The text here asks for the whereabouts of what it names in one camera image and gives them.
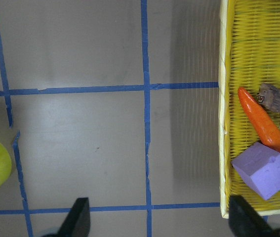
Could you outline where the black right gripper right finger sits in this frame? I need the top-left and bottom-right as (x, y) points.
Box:
(228, 195), (280, 237)

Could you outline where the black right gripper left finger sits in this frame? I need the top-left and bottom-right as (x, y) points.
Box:
(55, 197), (90, 237)

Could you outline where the purple foam cube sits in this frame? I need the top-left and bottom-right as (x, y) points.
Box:
(231, 142), (280, 200)

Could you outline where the orange toy carrot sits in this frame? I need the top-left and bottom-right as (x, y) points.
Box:
(238, 87), (280, 153)

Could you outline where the brown toy animal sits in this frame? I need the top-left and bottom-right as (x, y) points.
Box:
(257, 83), (280, 114)

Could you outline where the yellow plastic tray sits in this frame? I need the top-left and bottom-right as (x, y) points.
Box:
(218, 0), (280, 218)

